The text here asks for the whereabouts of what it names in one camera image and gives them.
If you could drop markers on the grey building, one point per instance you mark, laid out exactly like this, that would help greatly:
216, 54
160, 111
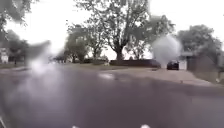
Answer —
196, 62

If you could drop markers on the large bare-trunked tree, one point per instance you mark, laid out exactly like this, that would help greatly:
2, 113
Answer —
117, 30

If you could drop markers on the leafy tree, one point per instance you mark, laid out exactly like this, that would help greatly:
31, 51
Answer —
13, 10
76, 45
200, 39
16, 48

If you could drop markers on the grass strip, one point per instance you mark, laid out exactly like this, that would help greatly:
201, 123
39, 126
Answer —
208, 76

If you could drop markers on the grey asphalt road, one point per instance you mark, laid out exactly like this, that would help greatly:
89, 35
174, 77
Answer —
110, 100

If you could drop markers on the dark car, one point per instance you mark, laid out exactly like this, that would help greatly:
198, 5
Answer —
173, 65

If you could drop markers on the pale concrete driveway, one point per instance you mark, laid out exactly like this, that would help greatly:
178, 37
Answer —
166, 75

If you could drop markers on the low dark hedge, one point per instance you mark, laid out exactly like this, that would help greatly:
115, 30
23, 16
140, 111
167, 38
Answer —
133, 63

